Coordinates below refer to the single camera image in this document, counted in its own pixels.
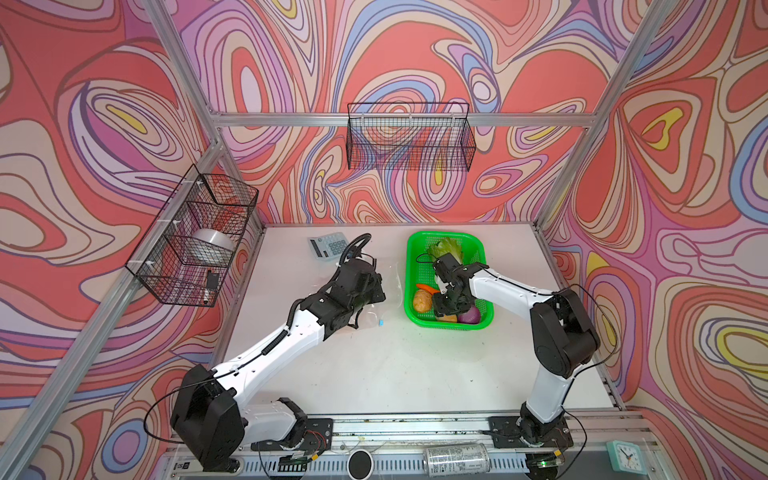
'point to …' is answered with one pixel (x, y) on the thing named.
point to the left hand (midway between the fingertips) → (385, 279)
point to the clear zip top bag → (379, 313)
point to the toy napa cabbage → (440, 247)
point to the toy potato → (423, 300)
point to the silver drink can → (465, 459)
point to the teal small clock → (626, 457)
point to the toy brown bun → (448, 318)
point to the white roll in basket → (210, 246)
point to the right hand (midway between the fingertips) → (446, 316)
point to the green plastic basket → (419, 271)
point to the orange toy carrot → (427, 288)
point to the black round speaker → (360, 464)
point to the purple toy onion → (470, 317)
